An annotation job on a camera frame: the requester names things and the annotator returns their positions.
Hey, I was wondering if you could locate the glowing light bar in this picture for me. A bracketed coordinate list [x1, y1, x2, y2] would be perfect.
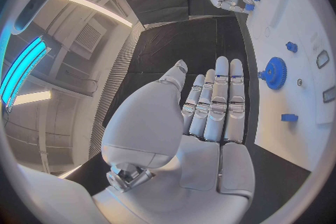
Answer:
[0, 35, 52, 113]

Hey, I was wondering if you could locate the white task board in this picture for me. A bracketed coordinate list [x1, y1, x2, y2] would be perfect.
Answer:
[245, 0, 336, 172]

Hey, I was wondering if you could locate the blue gear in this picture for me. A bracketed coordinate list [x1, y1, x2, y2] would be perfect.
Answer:
[258, 57, 288, 90]

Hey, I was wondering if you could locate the blue block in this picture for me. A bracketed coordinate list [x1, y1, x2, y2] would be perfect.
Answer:
[281, 113, 299, 123]

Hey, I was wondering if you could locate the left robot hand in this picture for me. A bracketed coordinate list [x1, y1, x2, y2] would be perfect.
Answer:
[91, 56, 256, 224]

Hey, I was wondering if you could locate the blue knob peg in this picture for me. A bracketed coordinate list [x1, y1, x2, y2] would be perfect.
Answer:
[284, 41, 298, 54]

